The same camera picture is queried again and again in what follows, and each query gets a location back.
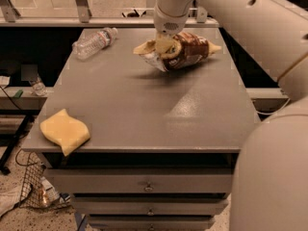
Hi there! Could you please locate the small water bottle on shelf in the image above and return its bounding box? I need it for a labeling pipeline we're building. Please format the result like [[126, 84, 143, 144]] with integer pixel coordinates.
[[30, 77, 47, 96]]

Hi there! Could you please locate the clear water bottle on table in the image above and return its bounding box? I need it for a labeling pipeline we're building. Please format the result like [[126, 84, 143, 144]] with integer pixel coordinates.
[[72, 28, 118, 60]]

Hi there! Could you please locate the yellow sponge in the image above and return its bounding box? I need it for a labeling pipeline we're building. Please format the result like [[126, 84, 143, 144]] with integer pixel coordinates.
[[39, 109, 90, 156]]

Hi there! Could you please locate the bottom drawer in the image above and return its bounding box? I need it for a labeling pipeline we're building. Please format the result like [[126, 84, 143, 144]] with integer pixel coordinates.
[[89, 216, 215, 231]]

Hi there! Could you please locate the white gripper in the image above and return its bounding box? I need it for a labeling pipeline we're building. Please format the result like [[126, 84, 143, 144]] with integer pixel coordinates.
[[153, 5, 188, 59]]

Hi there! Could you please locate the drawer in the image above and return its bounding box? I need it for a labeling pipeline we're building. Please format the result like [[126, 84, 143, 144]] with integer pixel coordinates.
[[72, 194, 228, 216], [89, 216, 215, 231], [44, 168, 232, 193]]

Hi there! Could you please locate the metal railing frame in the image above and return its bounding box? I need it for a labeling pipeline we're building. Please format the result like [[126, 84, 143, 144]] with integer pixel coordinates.
[[0, 0, 219, 29]]

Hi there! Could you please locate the brown chip bag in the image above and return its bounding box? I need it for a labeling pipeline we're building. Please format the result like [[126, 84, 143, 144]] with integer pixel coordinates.
[[133, 32, 221, 72]]

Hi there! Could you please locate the crumpled white paper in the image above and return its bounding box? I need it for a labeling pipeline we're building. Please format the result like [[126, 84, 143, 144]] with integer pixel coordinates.
[[0, 185, 32, 218]]

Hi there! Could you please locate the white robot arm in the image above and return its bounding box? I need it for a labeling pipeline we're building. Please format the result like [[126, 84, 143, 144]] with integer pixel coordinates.
[[154, 0, 308, 231]]

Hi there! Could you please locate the grey drawer cabinet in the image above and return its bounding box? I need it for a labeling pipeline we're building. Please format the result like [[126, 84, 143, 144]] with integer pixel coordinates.
[[21, 27, 262, 231]]

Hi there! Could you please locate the wire mesh basket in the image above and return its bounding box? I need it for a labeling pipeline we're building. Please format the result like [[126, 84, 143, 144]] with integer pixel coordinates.
[[19, 153, 70, 212]]

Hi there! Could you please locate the top drawer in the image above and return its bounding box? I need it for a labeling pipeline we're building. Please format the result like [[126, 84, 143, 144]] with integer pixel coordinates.
[[44, 168, 232, 193]]

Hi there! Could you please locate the green small object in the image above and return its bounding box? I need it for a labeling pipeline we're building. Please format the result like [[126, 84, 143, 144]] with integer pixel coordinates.
[[13, 90, 23, 98]]

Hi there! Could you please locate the middle drawer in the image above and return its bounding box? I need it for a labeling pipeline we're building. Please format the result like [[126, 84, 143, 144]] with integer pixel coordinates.
[[72, 194, 228, 216]]

